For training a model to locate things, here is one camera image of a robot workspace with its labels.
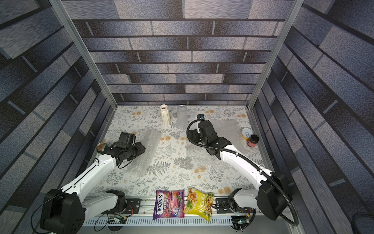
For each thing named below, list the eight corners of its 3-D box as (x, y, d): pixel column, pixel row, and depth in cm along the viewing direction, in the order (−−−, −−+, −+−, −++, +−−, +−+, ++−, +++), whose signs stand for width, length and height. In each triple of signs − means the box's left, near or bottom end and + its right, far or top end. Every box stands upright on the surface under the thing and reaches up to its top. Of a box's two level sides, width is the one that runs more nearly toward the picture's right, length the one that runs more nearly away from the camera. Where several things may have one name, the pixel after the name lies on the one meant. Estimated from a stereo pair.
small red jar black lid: (247, 147, 98) (251, 142, 92) (245, 139, 102) (248, 134, 97) (257, 147, 98) (260, 142, 92) (254, 139, 102) (257, 134, 97)
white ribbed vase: (162, 126, 108) (159, 111, 95) (163, 118, 112) (160, 104, 100) (170, 126, 108) (167, 111, 95) (171, 118, 112) (168, 104, 100)
